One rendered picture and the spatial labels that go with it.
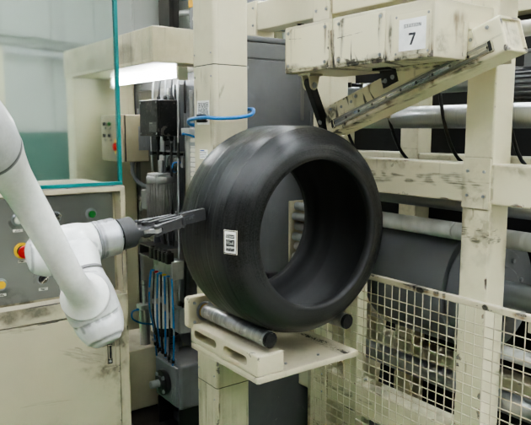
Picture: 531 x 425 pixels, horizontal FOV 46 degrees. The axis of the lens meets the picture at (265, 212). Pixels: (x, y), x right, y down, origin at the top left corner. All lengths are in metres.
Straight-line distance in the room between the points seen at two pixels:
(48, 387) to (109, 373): 0.21
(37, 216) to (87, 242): 0.28
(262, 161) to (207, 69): 0.50
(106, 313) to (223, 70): 0.92
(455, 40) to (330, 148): 0.42
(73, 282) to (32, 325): 0.90
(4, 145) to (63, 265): 0.33
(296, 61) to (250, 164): 0.56
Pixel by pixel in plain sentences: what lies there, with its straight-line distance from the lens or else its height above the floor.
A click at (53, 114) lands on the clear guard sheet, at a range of 2.13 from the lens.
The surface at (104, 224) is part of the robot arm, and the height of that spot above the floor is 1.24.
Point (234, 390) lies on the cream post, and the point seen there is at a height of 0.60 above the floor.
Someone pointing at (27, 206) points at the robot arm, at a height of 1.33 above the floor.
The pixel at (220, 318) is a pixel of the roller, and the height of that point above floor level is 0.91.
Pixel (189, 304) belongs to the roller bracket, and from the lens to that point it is 1.95.
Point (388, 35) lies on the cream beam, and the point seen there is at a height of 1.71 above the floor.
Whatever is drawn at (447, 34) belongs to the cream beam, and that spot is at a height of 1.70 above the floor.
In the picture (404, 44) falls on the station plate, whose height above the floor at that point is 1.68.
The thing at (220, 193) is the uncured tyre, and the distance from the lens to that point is 1.60.
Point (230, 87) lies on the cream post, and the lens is 1.99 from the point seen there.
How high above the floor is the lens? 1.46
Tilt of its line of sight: 8 degrees down
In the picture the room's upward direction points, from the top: straight up
